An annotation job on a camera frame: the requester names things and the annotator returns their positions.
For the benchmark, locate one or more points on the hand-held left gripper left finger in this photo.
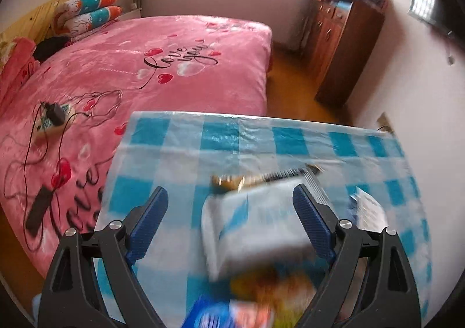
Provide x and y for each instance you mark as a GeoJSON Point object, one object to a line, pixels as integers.
{"type": "Point", "coordinates": [147, 226]}

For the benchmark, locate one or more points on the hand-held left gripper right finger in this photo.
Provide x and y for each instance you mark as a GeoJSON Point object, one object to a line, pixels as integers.
{"type": "Point", "coordinates": [312, 222]}

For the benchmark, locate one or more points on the silver foil bag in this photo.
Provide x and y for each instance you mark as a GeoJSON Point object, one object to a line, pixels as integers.
{"type": "Point", "coordinates": [254, 222]}

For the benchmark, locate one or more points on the yellow orange snack packet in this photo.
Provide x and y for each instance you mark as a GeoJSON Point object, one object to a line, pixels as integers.
{"type": "Point", "coordinates": [283, 288]}

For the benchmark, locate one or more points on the blue snack packet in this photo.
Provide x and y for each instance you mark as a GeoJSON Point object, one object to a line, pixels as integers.
{"type": "Point", "coordinates": [207, 313]}

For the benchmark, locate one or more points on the white blue printed packet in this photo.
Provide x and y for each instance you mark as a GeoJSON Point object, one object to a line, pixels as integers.
{"type": "Point", "coordinates": [370, 208]}

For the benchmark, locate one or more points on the gold foil wrapper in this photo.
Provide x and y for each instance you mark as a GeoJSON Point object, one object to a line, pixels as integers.
{"type": "Point", "coordinates": [229, 181]}

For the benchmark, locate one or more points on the blue white checkered tablecloth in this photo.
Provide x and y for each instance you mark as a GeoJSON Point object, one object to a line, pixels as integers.
{"type": "Point", "coordinates": [254, 139]}

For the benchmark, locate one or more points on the red white snack packet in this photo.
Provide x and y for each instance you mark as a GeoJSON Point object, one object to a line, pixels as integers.
{"type": "Point", "coordinates": [254, 315]}

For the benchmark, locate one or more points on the black smartphone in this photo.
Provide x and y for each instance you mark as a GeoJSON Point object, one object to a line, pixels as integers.
{"type": "Point", "coordinates": [38, 210]}

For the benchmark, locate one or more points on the bed with pink blanket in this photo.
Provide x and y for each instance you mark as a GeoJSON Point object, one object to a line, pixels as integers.
{"type": "Point", "coordinates": [145, 95]}

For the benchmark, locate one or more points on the beige power strip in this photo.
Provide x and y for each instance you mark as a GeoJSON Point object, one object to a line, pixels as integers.
{"type": "Point", "coordinates": [43, 126]}

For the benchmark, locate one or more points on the black charger plug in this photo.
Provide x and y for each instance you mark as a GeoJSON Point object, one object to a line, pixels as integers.
{"type": "Point", "coordinates": [54, 113]}

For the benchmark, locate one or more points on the brown wooden cabinet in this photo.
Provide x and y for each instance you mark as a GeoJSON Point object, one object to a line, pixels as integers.
{"type": "Point", "coordinates": [348, 52]}

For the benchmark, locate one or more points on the black cloth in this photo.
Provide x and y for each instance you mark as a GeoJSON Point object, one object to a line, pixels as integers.
{"type": "Point", "coordinates": [51, 46]}

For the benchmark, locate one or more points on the folded pink blanket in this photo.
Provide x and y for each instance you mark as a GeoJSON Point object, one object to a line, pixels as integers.
{"type": "Point", "coordinates": [14, 63]}

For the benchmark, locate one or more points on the small white bedside table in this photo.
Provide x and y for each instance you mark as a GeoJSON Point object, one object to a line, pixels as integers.
{"type": "Point", "coordinates": [129, 15]}

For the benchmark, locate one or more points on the yellow wooden headboard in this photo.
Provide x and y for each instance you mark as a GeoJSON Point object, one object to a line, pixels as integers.
{"type": "Point", "coordinates": [32, 19]}

